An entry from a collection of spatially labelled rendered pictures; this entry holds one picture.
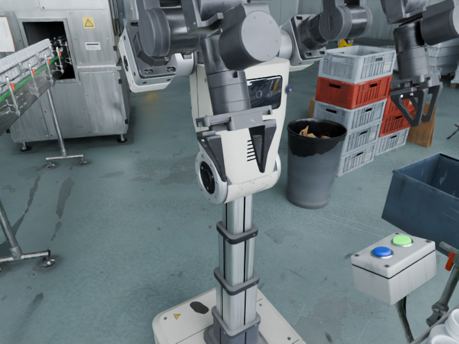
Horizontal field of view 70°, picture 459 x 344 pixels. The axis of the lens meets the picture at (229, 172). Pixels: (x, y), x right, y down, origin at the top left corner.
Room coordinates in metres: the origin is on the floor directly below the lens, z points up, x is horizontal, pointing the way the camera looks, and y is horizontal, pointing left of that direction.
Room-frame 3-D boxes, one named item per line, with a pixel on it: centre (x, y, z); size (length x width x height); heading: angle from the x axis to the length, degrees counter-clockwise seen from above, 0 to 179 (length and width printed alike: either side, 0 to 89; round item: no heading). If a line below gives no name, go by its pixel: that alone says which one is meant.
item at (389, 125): (3.53, -1.70, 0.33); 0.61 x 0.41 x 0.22; 124
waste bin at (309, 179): (2.38, -0.67, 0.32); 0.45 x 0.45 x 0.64
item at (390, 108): (3.54, -1.70, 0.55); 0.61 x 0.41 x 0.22; 124
